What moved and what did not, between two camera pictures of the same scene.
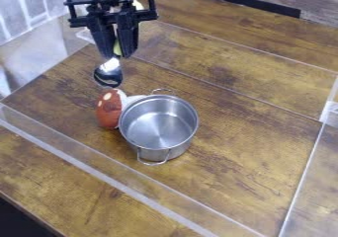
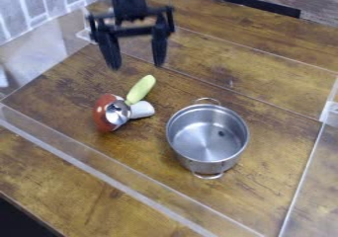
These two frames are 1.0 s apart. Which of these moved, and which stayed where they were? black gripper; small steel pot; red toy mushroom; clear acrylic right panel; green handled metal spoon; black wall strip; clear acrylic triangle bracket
Moved: black gripper; green handled metal spoon; red toy mushroom; small steel pot
Stayed: clear acrylic triangle bracket; clear acrylic right panel; black wall strip
